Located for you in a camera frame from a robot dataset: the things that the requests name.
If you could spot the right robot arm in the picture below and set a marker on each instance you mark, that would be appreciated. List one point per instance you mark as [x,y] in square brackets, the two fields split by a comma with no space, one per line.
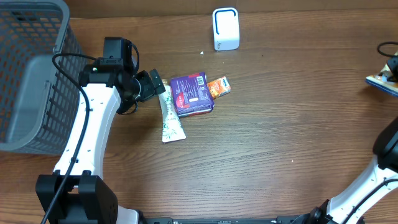
[375,182]

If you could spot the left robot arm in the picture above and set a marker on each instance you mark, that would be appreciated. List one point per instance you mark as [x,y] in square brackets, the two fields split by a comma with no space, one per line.
[75,192]

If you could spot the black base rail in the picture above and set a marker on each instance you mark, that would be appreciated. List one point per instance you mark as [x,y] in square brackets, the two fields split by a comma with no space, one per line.
[277,220]

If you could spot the white barcode scanner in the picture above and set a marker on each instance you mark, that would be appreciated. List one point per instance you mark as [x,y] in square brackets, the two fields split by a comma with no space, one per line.
[226,34]

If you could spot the purple red pad package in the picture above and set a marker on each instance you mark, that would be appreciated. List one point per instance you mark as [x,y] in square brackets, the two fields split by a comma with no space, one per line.
[191,95]

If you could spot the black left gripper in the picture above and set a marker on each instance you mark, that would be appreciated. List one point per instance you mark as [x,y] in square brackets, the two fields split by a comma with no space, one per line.
[149,88]

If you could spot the yellow snack bag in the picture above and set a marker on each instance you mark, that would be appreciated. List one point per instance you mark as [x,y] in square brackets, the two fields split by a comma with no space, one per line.
[380,81]

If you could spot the small orange snack packet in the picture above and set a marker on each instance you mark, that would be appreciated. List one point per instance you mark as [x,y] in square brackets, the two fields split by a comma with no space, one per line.
[219,87]

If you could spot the dark grey plastic basket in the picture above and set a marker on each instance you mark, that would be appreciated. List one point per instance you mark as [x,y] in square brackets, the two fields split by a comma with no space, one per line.
[38,104]

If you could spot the white tube item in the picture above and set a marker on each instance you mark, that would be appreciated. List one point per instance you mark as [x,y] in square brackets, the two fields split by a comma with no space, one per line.
[172,129]

